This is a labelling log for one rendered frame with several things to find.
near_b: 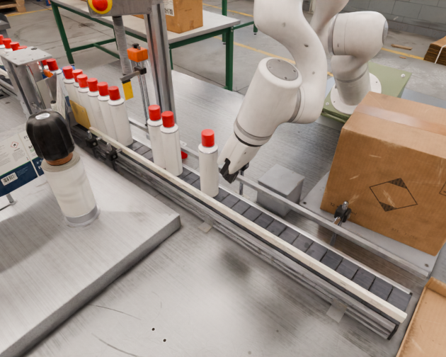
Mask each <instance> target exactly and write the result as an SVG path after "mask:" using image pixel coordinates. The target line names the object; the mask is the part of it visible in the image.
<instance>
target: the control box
mask: <svg viewBox="0 0 446 357"><path fill-rule="evenodd" d="M107 1H108V7H107V9H106V10H105V11H97V10H96V9H95V8H94V7H93V4H92V0H86V3H87V6H88V11H89V14H90V17H92V18H97V17H108V16H129V15H141V14H150V13H151V12H152V10H151V0H107Z"/></svg>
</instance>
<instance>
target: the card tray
mask: <svg viewBox="0 0 446 357"><path fill-rule="evenodd" d="M396 357H446V283H443V282H442V281H440V280H438V279H436V278H434V277H432V276H431V278H430V279H429V281H428V282H427V283H426V284H425V286H424V289H423V292H422V293H421V296H420V299H419V301H418V304H417V306H416V308H415V311H414V313H413V316H412V318H411V321H410V323H409V326H408V329H407V330H406V333H405V335H404V338H403V341H402V342H401V345H400V348H399V351H398V353H397V355H396Z"/></svg>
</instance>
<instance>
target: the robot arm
mask: <svg viewBox="0 0 446 357"><path fill-rule="evenodd" d="M348 2H349V0H316V7H315V11H314V15H313V17H312V19H311V22H310V24H308V22H307V20H306V18H305V17H304V14H303V12H302V4H303V0H254V7H253V21H254V24H255V26H256V27H257V29H259V31H260V32H262V33H264V34H266V35H268V36H270V37H271V38H273V39H274V40H277V41H278V42H279V43H281V44H282V45H283V46H284V47H286V48H287V49H288V51H289V52H290V53H291V55H292V56H293V58H294V60H295V63H296V65H297V68H296V67H295V66H294V65H293V64H291V63H289V62H288V61H286V60H283V59H280V58H277V57H267V58H265V59H262V60H261V61H260V62H259V64H258V67H257V69H256V72H255V74H254V75H253V78H252V81H251V83H250V86H249V88H248V91H247V92H246V95H245V97H244V100H243V102H242V104H241V107H240V109H239V112H238V114H237V116H236V119H235V121H234V132H233V133H232V135H231V136H230V138H229V139H228V140H227V143H226V144H225V146H224V148H223V150H222V152H221V154H220V156H219V158H218V160H217V163H218V164H219V165H220V164H222V163H224V162H225V164H224V166H223V167H222V169H221V171H220V174H221V175H222V177H223V178H224V179H225V180H226V181H228V182H229V183H230V184H231V183H232V182H234V181H235V180H236V177H237V176H238V174H239V171H240V170H241V169H242V167H243V166H244V165H245V164H247V163H248V162H250V161H251V160H252V159H253V158H254V157H255V156H256V154H257V153H258V150H259V149H260V148H261V146H262V145H264V144H265V143H267V142H268V141H269V140H270V138H271V137H272V136H273V133H274V131H275V129H276V127H277V126H278V125H280V124H282V123H297V124H310V123H313V122H315V121H316V120H317V119H318V118H319V116H320V115H321V111H322V109H323V106H324V99H325V93H326V81H327V60H326V56H331V55H333V56H332V58H331V70H332V73H333V77H334V80H335V84H334V86H333V88H332V90H331V102H332V104H333V106H334V108H335V109H336V110H337V111H339V112H341V113H344V114H348V115H352V114H353V111H354V110H355V108H356V107H357V106H358V104H359V103H360V102H361V101H362V100H363V98H364V97H365V96H366V94H367V93H368V91H373V92H377V93H381V91H382V90H381V84H380V82H379V80H378V78H377V77H376V76H374V75H373V74H371V73H369V67H368V61H369V60H371V59H372V58H373V57H374V56H375V55H376V54H377V53H378V52H379V51H380V50H381V48H382V46H383V44H384V43H385V41H386V37H387V32H388V23H387V20H386V18H385V17H383V15H382V14H380V13H377V12H374V11H361V12H352V13H339V12H340V11H341V10H342V9H343V8H344V7H345V5H346V4H347V3H348Z"/></svg>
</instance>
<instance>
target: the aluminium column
mask: <svg viewBox="0 0 446 357"><path fill-rule="evenodd" d="M151 10H152V12H151V13H150V14H144V24H145V29H146V34H147V43H148V48H149V58H150V63H151V72H152V77H153V82H154V92H155V97H156V104H157V105H158V106H160V110H161V106H162V111H163V112H164V111H171V112H173V115H174V122H175V124H177V122H176V109H175V101H174V95H173V82H172V75H171V62H170V54H169V48H168V35H167V27H166V14H165V8H164V3H160V4H155V5H152V3H151ZM149 17H150V22H151V29H150V24H149ZM151 32H152V38H153V43H152V38H151ZM153 44H154V48H153ZM154 54H155V57H154ZM155 59H156V63H155ZM156 70H157V74H156ZM157 75H158V80H159V86H158V80H157ZM159 90H160V96H161V103H160V97H159Z"/></svg>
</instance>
